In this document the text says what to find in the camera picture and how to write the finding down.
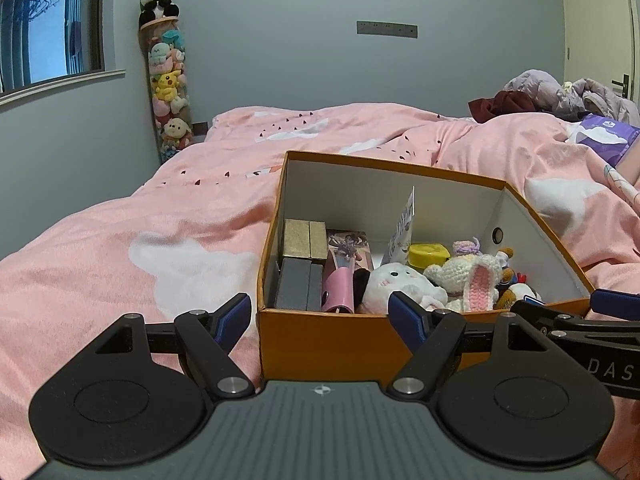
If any white black-eared plush dog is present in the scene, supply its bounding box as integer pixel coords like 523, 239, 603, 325
358, 262, 448, 315

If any yellow tape measure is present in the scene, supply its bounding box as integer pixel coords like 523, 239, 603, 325
407, 243, 450, 271

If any crochet white bunny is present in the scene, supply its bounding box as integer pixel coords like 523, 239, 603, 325
423, 237, 502, 313

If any illustrated card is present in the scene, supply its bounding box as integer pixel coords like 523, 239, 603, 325
381, 188, 416, 264

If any photo card box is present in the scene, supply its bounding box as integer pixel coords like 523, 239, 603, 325
328, 230, 374, 271

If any dark grey box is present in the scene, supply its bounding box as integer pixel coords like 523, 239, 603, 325
274, 258, 323, 312

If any blue orange tag duck plush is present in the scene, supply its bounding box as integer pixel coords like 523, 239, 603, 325
494, 247, 541, 310

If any gold olive box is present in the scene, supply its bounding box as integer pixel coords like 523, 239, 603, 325
282, 219, 329, 261

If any orange cardboard box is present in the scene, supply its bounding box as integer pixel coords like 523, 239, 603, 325
257, 152, 592, 384

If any pink duvet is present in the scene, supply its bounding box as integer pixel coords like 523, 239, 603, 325
1, 103, 639, 479

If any purple tissue pack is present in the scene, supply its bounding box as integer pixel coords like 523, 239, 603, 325
566, 114, 639, 167

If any lilac puffer jacket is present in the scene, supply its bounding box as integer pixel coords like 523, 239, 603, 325
503, 70, 639, 127

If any dark red garment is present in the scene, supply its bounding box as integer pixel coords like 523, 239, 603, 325
468, 90, 537, 124

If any plush toy storage tube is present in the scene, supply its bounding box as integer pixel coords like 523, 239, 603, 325
139, 16, 194, 164

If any panda plush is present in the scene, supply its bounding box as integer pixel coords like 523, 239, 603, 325
139, 0, 179, 28

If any window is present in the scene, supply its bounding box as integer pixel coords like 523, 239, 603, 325
1, 0, 116, 103

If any door with handle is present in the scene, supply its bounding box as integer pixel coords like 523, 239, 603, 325
563, 0, 639, 101

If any wall outlet strip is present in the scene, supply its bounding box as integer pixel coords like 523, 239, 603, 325
356, 21, 419, 39

